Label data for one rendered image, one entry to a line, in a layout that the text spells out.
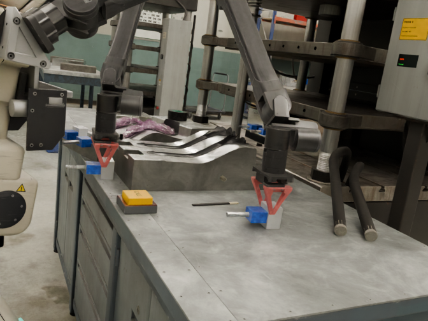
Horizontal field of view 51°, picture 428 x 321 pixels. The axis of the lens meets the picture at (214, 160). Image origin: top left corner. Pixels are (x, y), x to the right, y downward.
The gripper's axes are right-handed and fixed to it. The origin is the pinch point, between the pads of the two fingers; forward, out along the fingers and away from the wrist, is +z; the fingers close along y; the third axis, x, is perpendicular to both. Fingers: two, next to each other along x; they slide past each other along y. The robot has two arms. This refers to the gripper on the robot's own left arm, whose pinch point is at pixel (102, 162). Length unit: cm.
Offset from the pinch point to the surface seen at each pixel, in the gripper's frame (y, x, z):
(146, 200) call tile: -28.5, -7.0, 2.0
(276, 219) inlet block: -40, -36, 3
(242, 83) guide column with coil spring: 81, -76, -23
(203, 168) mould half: -11.1, -26.8, -2.0
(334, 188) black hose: -27, -60, -2
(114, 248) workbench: -9.3, -3.8, 22.8
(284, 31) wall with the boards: 747, -447, -108
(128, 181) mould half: -9.6, -5.9, 2.7
